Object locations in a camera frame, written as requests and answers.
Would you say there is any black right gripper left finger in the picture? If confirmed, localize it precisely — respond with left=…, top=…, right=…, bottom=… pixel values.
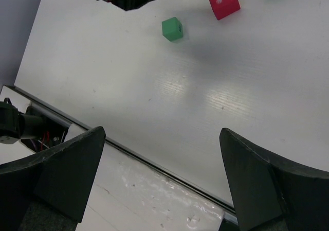
left=1, top=127, right=106, bottom=230

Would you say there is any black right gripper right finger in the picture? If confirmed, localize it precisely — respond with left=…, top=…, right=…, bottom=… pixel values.
left=219, top=128, right=328, bottom=230

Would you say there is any green wooden cube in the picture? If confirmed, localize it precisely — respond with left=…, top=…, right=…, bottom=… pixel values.
left=161, top=17, right=184, bottom=42

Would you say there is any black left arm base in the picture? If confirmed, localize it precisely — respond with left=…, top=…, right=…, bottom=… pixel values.
left=1, top=97, right=70, bottom=152

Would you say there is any red triangular wooden block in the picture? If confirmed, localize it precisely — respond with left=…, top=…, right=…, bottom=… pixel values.
left=209, top=0, right=241, bottom=20

